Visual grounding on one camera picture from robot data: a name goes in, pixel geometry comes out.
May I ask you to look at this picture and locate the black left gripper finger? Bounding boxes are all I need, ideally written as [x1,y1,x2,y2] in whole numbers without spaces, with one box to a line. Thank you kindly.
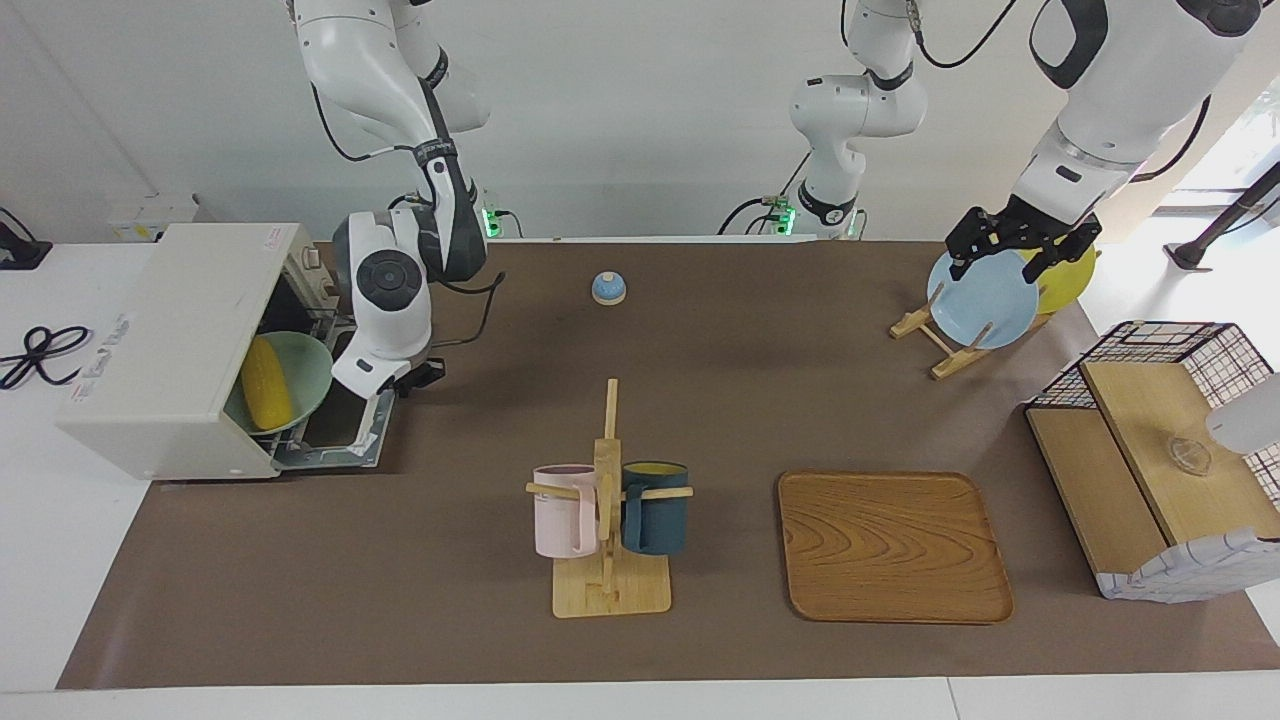
[947,208,1004,281]
[1022,222,1101,283]

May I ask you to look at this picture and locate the glass oven door with handle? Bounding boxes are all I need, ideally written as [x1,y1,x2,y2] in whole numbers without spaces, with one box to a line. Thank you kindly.
[270,315,398,471]

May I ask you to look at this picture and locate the mint green plate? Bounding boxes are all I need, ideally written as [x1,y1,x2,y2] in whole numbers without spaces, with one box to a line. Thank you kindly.
[225,331,335,433]

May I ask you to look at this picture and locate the yellow corn cob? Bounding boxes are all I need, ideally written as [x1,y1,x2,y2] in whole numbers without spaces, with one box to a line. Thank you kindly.
[241,335,294,429]

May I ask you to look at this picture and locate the white toaster oven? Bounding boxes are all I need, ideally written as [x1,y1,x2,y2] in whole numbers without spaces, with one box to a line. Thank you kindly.
[57,223,346,481]

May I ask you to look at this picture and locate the white box behind oven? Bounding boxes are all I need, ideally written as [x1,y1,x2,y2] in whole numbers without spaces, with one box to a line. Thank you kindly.
[107,195,211,243]

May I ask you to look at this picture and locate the yellow plate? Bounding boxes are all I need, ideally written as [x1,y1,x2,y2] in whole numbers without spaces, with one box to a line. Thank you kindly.
[1018,243,1097,315]

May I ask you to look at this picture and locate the light blue plate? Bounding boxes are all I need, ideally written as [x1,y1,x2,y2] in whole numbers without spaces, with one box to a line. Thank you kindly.
[926,243,1041,350]

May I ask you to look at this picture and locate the wooden plate rack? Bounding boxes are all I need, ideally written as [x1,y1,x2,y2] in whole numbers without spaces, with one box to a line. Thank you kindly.
[890,283,1053,381]

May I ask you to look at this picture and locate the black stand leg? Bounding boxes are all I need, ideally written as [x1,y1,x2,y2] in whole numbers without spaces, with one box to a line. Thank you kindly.
[1165,160,1280,271]

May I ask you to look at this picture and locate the light wooden stepped shelf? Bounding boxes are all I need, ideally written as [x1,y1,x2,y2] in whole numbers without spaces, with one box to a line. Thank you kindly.
[1026,360,1280,581]

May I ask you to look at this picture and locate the brown table mat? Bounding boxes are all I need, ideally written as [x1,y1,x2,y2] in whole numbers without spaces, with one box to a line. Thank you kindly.
[57,240,1280,691]

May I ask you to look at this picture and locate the pink mug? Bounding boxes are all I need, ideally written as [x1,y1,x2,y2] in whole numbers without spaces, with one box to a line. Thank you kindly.
[532,464,599,559]

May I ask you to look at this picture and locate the small clear glass dish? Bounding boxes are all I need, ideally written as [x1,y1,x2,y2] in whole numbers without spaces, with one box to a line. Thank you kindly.
[1166,433,1213,476]

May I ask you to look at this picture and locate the blurred white cylinder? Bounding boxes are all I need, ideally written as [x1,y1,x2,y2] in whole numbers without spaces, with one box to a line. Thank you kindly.
[1205,373,1280,456]

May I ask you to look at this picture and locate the dark teal mug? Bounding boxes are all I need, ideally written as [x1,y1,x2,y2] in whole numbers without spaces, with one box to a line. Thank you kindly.
[620,461,690,556]

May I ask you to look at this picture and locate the wooden mug rack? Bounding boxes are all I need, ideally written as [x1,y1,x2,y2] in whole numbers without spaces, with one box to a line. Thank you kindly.
[526,378,694,619]

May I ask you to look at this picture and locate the brown wooden tray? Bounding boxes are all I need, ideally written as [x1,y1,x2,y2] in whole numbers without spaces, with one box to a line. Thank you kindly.
[777,471,1014,625]

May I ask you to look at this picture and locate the white checkered cloth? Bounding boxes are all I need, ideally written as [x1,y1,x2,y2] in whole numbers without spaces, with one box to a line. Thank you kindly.
[1095,527,1280,603]

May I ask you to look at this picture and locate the black clamp base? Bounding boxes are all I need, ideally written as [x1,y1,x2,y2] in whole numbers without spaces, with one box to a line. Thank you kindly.
[0,208,53,271]

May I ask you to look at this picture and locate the black wire basket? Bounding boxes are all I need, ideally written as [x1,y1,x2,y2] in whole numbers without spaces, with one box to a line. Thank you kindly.
[1030,321,1280,501]

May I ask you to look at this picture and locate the coiled black cable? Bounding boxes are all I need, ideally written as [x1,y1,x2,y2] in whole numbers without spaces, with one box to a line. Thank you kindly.
[0,325,93,391]

